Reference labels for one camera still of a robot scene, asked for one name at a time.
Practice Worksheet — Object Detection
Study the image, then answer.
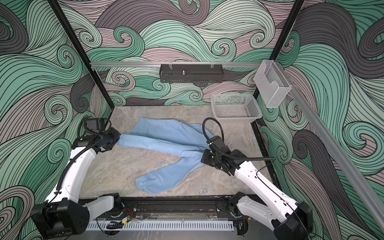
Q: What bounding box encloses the aluminium wall rail back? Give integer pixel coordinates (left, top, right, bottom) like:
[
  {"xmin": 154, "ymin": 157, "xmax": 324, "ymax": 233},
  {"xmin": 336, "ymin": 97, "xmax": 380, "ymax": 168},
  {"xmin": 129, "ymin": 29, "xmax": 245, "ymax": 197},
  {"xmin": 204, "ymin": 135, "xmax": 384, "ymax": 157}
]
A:
[{"xmin": 90, "ymin": 61, "xmax": 261, "ymax": 69}]

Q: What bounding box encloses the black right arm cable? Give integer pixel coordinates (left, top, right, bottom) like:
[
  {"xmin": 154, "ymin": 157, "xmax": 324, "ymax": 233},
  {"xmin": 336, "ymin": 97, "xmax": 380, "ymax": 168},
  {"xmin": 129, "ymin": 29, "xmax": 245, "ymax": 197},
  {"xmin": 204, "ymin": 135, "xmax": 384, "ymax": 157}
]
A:
[{"xmin": 202, "ymin": 117, "xmax": 276, "ymax": 163}]

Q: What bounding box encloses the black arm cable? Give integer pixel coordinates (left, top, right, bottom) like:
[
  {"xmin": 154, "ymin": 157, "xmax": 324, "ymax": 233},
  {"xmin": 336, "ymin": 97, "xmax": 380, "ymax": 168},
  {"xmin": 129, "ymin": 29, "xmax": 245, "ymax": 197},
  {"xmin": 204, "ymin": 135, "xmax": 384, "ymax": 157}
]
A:
[
  {"xmin": 55, "ymin": 118, "xmax": 112, "ymax": 193},
  {"xmin": 202, "ymin": 117, "xmax": 276, "ymax": 163}
]

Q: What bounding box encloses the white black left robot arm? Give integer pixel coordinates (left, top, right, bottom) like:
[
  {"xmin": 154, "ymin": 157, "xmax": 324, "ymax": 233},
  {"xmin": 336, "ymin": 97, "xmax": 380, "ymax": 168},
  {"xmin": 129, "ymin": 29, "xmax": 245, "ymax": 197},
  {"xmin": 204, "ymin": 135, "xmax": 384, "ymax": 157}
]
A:
[{"xmin": 30, "ymin": 118, "xmax": 123, "ymax": 240}]

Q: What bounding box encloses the black frame post right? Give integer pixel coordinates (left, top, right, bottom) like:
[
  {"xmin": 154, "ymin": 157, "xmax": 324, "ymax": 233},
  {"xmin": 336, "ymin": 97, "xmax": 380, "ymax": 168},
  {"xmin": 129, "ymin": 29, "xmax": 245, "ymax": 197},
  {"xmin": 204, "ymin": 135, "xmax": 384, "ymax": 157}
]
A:
[{"xmin": 253, "ymin": 0, "xmax": 306, "ymax": 98}]

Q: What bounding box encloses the aluminium wall rail right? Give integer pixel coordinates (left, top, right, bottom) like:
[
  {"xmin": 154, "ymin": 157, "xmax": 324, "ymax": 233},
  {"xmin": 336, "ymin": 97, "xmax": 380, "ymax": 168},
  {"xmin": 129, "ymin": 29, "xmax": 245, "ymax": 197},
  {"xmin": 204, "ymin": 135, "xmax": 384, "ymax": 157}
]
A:
[{"xmin": 276, "ymin": 63, "xmax": 384, "ymax": 230}]

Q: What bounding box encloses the black frame post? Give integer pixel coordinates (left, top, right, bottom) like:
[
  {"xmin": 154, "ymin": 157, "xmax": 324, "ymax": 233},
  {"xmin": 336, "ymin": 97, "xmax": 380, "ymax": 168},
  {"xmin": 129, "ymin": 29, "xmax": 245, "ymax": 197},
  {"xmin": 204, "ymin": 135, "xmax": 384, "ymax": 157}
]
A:
[
  {"xmin": 253, "ymin": 0, "xmax": 306, "ymax": 98},
  {"xmin": 48, "ymin": 0, "xmax": 115, "ymax": 110}
]

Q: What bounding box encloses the white plastic mesh basket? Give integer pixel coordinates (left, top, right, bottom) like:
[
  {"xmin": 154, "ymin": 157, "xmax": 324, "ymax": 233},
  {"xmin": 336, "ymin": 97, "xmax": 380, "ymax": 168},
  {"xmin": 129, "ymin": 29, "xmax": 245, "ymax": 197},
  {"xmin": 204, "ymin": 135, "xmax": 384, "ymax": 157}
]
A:
[{"xmin": 211, "ymin": 94, "xmax": 263, "ymax": 124}]

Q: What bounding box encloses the white slotted cable duct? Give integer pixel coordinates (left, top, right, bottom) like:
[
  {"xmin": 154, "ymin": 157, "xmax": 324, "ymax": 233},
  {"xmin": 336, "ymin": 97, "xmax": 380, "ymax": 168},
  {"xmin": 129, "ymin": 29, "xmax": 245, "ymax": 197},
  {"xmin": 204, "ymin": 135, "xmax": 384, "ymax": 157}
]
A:
[{"xmin": 85, "ymin": 220, "xmax": 235, "ymax": 232}]

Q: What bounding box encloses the aluminium wall rail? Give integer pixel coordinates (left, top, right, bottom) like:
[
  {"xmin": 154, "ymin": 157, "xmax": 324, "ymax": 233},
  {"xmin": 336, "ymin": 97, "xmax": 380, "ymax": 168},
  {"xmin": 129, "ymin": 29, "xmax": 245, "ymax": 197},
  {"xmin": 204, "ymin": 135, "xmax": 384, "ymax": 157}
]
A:
[
  {"xmin": 90, "ymin": 61, "xmax": 261, "ymax": 69},
  {"xmin": 276, "ymin": 63, "xmax": 384, "ymax": 230}
]

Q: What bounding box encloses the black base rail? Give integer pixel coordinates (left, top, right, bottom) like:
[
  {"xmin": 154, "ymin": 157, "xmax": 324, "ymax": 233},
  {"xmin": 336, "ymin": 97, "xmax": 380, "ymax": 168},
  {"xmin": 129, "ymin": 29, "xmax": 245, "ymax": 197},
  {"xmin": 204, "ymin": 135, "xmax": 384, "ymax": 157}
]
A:
[{"xmin": 99, "ymin": 192, "xmax": 245, "ymax": 220}]

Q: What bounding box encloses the light blue long sleeve shirt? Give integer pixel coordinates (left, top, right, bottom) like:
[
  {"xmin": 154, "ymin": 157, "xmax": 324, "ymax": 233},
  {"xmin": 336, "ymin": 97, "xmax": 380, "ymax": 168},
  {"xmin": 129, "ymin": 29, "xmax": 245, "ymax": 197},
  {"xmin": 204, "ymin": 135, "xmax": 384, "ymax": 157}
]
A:
[{"xmin": 118, "ymin": 117, "xmax": 213, "ymax": 194}]

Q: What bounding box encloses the black perforated wall tray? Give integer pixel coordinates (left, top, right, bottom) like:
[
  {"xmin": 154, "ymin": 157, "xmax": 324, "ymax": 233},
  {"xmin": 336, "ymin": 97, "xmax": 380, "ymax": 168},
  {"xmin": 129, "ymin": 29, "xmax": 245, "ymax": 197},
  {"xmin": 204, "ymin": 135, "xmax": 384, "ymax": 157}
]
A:
[{"xmin": 159, "ymin": 65, "xmax": 224, "ymax": 85}]

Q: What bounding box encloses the black frame post left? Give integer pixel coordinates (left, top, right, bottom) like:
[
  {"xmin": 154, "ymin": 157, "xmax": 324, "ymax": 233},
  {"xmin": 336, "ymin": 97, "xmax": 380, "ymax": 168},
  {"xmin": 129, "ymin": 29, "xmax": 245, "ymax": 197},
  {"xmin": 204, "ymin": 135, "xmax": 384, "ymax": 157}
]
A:
[{"xmin": 48, "ymin": 0, "xmax": 115, "ymax": 110}]

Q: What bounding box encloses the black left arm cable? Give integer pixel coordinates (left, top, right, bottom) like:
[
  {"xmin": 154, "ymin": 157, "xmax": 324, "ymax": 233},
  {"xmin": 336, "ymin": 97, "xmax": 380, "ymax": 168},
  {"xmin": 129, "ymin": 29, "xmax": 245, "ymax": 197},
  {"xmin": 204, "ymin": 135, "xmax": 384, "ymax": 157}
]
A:
[{"xmin": 55, "ymin": 118, "xmax": 112, "ymax": 193}]

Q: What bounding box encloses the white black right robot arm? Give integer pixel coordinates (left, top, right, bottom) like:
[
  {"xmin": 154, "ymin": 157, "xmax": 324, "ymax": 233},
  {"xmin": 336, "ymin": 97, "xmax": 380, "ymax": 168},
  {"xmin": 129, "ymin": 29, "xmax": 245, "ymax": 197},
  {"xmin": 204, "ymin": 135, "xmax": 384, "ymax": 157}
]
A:
[{"xmin": 201, "ymin": 136, "xmax": 313, "ymax": 240}]

